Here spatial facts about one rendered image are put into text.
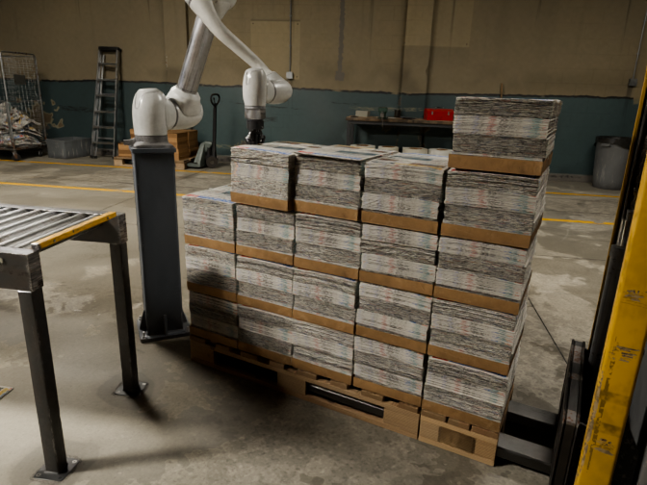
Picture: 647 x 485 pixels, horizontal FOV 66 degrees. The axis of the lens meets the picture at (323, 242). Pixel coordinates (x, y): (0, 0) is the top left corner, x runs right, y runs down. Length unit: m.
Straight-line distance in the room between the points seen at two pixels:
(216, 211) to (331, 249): 0.57
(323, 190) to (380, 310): 0.50
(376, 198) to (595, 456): 1.04
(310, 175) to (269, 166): 0.17
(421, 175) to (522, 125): 0.35
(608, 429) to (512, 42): 7.54
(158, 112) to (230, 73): 6.56
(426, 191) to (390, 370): 0.71
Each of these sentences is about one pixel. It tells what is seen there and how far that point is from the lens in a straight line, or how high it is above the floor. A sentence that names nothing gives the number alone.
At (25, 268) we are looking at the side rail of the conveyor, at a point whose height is 0.76.
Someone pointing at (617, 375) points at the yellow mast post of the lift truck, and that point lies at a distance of 1.64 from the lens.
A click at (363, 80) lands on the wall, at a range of 8.64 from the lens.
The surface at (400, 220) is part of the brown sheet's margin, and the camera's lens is 1.79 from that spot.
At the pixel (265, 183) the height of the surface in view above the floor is 0.93.
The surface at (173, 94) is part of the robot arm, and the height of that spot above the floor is 1.25.
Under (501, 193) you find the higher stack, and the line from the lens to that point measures 1.69.
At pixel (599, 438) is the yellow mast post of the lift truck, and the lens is 1.74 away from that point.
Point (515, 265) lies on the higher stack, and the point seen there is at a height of 0.77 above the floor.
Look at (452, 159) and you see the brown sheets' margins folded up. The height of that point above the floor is 1.09.
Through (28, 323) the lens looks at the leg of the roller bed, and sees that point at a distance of 1.83.
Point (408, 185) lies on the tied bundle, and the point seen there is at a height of 0.99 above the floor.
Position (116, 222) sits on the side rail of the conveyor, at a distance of 2.14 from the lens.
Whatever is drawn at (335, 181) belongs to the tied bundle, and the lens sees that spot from 1.88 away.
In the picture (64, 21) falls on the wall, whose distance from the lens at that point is 10.50.
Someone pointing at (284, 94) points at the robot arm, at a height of 1.27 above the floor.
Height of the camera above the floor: 1.30
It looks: 17 degrees down
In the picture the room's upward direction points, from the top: 2 degrees clockwise
